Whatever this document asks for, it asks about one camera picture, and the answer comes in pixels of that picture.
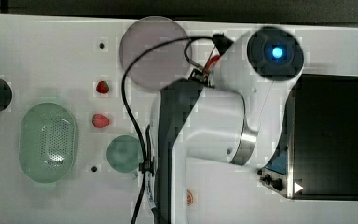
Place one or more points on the red plush ketchup bottle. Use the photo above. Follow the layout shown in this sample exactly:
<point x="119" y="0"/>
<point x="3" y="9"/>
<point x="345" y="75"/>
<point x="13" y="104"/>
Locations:
<point x="212" y="61"/>

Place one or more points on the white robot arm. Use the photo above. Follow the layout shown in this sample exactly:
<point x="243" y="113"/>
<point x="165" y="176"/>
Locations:
<point x="238" y="120"/>

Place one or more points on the grey round plate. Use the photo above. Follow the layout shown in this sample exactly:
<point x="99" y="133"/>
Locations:
<point x="159" y="67"/>

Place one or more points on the green plastic cup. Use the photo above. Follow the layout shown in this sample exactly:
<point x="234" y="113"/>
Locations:
<point x="124" y="154"/>

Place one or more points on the light red plush strawberry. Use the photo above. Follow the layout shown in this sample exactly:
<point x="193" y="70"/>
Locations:
<point x="100" y="121"/>

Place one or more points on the small dark red strawberry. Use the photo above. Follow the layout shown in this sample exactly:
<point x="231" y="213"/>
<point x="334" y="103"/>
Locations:
<point x="102" y="87"/>

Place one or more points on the orange slice toy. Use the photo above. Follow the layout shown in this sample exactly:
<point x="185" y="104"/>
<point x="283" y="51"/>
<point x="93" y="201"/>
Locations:
<point x="190" y="198"/>

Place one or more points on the green plastic colander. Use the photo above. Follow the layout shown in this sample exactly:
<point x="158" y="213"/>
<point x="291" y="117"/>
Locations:
<point x="47" y="142"/>

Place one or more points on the silver black toaster oven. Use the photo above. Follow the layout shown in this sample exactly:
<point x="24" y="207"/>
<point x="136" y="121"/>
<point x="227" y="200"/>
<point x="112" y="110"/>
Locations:
<point x="317" y="155"/>

